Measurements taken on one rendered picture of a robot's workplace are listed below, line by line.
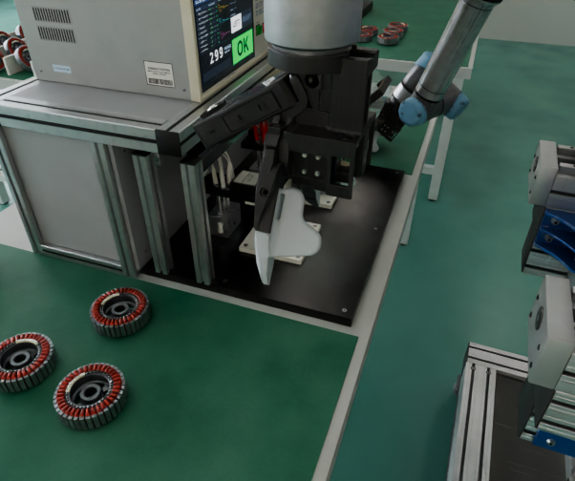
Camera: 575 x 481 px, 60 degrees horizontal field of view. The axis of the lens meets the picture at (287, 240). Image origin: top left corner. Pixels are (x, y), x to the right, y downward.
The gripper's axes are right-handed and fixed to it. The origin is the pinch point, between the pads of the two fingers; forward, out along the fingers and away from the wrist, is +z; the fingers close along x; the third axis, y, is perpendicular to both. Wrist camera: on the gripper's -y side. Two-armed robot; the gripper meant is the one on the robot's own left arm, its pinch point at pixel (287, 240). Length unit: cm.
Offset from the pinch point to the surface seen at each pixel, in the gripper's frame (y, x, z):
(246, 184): -27, 45, 23
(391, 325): 3, 107, 116
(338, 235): -8, 55, 38
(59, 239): -66, 26, 36
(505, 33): 29, 582, 110
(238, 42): -34, 58, -3
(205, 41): -33, 44, -6
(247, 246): -26, 41, 37
